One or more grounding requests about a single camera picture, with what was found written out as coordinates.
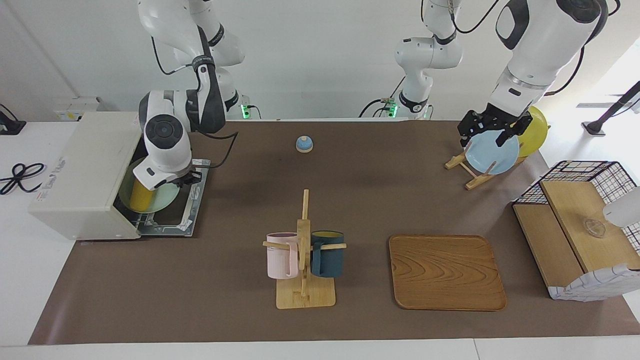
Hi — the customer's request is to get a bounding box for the black stand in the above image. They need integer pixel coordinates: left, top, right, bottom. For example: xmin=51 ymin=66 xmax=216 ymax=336
xmin=581 ymin=81 xmax=640 ymax=137

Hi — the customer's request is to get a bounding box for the yellow plate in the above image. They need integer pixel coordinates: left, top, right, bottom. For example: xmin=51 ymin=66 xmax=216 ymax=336
xmin=517 ymin=106 xmax=549 ymax=158

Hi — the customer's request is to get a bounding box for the wooden step shelf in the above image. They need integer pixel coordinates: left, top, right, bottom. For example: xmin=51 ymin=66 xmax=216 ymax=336
xmin=513 ymin=180 xmax=640 ymax=288

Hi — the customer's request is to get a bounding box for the black wire basket white liner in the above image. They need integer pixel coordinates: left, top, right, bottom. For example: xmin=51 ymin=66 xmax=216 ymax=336
xmin=512 ymin=160 xmax=640 ymax=302

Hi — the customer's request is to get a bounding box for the white toaster oven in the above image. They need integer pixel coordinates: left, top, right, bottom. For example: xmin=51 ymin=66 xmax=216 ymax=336
xmin=28 ymin=111 xmax=163 ymax=241

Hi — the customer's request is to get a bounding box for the white rounded object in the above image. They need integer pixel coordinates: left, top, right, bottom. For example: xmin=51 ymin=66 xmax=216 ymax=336
xmin=602 ymin=186 xmax=640 ymax=228

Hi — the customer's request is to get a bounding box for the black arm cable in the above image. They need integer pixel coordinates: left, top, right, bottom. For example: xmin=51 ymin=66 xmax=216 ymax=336
xmin=422 ymin=0 xmax=621 ymax=96
xmin=151 ymin=37 xmax=239 ymax=169

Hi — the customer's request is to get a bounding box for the pale green plate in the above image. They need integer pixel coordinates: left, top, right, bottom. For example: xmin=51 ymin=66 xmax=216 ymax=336
xmin=118 ymin=157 xmax=181 ymax=215

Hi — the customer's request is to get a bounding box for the brown table mat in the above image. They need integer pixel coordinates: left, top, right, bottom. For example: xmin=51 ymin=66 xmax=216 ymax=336
xmin=27 ymin=120 xmax=640 ymax=346

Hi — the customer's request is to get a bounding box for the yellow corn cob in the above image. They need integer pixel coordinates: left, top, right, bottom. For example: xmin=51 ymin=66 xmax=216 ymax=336
xmin=130 ymin=177 xmax=156 ymax=212

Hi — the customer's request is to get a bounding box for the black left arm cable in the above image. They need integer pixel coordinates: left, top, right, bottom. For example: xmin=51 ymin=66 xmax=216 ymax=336
xmin=422 ymin=0 xmax=621 ymax=96

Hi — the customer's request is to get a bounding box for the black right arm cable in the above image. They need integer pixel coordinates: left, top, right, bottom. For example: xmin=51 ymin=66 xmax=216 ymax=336
xmin=151 ymin=37 xmax=239 ymax=169

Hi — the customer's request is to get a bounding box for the dark blue mug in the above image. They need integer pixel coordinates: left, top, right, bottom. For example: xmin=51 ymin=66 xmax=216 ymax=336
xmin=310 ymin=230 xmax=346 ymax=278

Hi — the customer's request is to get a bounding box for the small clear glass dish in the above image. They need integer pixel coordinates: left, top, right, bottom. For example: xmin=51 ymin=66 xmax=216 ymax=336
xmin=582 ymin=218 xmax=607 ymax=238

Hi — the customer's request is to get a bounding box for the black desk clamp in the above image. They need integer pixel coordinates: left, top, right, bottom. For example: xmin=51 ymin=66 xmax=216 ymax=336
xmin=0 ymin=103 xmax=27 ymax=136

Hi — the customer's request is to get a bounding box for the brown wooden tray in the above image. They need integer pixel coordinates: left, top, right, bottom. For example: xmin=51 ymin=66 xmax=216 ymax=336
xmin=388 ymin=234 xmax=508 ymax=312

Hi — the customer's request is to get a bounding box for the black coiled cable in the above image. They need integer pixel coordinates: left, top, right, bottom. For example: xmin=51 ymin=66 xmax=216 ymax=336
xmin=0 ymin=162 xmax=46 ymax=196

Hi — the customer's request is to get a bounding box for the white power box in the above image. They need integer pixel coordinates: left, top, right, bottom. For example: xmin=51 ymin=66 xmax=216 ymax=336
xmin=54 ymin=96 xmax=108 ymax=122

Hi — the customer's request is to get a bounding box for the glass oven door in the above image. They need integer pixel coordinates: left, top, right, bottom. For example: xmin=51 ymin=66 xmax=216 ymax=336
xmin=137 ymin=160 xmax=210 ymax=237

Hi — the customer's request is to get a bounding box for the pink mug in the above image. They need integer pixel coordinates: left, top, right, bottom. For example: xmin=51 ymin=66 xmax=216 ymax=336
xmin=266 ymin=232 xmax=300 ymax=280

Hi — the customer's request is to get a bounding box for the light blue plate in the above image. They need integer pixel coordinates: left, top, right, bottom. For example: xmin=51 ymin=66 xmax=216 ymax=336
xmin=465 ymin=129 xmax=521 ymax=176

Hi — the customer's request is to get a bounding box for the wooden plate rack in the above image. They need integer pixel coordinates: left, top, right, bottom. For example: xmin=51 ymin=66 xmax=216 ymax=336
xmin=445 ymin=125 xmax=551 ymax=191

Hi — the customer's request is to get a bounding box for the wooden mug tree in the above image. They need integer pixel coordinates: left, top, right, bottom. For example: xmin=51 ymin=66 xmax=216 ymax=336
xmin=262 ymin=189 xmax=347 ymax=310

